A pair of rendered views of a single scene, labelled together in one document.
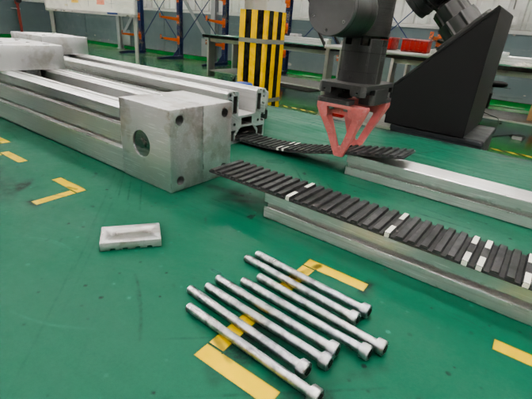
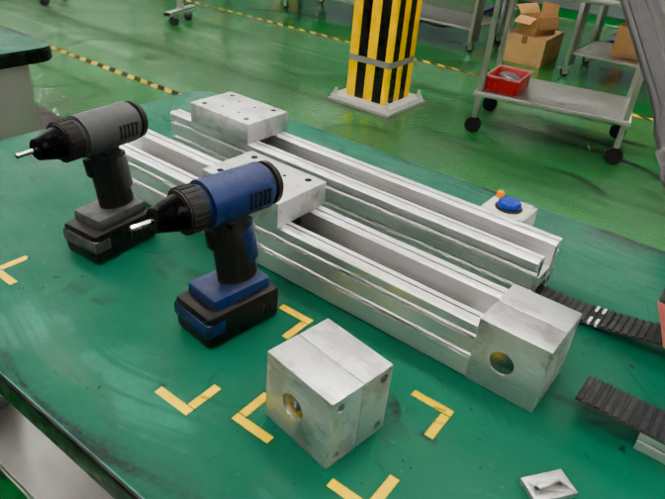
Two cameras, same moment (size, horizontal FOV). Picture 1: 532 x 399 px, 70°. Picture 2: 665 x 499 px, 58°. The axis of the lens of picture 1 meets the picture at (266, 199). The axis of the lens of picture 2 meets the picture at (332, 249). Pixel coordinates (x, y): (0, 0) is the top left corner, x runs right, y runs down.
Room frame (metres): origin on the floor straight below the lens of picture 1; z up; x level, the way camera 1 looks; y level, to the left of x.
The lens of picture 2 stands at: (-0.12, 0.36, 1.31)
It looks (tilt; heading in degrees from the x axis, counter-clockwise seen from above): 32 degrees down; 0
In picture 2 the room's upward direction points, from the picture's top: 5 degrees clockwise
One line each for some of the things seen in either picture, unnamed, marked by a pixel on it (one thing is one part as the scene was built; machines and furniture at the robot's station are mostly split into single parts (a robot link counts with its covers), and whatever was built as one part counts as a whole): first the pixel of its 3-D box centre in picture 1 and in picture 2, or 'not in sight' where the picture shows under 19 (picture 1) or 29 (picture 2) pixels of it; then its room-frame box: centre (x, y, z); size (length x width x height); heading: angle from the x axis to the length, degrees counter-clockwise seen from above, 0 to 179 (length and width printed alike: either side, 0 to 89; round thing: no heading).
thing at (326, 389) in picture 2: not in sight; (334, 385); (0.36, 0.35, 0.83); 0.11 x 0.10 x 0.10; 137
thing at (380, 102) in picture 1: (355, 119); not in sight; (0.55, -0.12, 0.85); 0.07 x 0.07 x 0.09; 55
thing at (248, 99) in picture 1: (109, 82); (334, 186); (0.88, 0.37, 0.82); 0.80 x 0.10 x 0.09; 55
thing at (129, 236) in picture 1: (131, 236); (547, 487); (0.29, 0.12, 0.78); 0.05 x 0.03 x 0.01; 109
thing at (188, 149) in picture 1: (184, 135); (525, 341); (0.47, 0.11, 0.83); 0.12 x 0.09 x 0.10; 145
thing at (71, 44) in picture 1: (51, 48); (238, 123); (1.02, 0.57, 0.87); 0.16 x 0.11 x 0.07; 55
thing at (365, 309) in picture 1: (307, 279); not in sight; (0.25, -0.04, 0.78); 0.11 x 0.01 x 0.01; 51
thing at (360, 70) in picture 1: (361, 66); not in sight; (0.54, -0.11, 0.92); 0.10 x 0.07 x 0.07; 145
